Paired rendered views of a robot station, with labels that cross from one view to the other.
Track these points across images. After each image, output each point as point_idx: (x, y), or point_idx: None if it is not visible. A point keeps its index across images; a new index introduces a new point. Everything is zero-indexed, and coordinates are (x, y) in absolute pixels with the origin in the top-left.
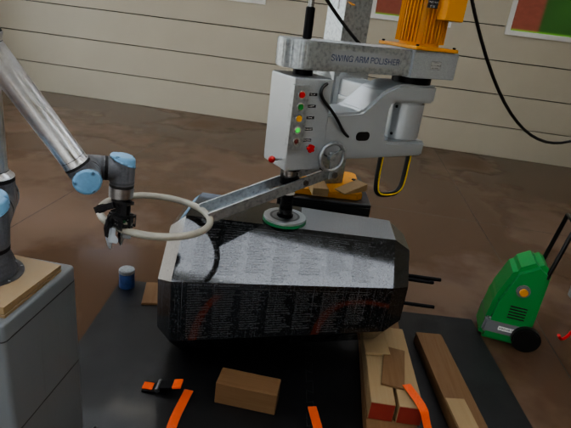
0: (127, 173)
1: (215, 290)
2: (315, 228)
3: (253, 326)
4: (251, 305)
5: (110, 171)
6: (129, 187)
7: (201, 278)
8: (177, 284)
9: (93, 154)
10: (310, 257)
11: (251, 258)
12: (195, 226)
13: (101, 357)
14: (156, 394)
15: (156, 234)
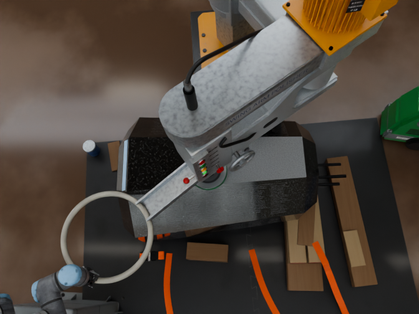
0: (78, 283)
1: (168, 233)
2: (236, 177)
3: (202, 233)
4: (197, 231)
5: (65, 289)
6: (84, 280)
7: (156, 232)
8: (139, 237)
9: (45, 285)
10: (235, 203)
11: (189, 212)
12: (136, 198)
13: (104, 235)
14: (150, 261)
15: (118, 280)
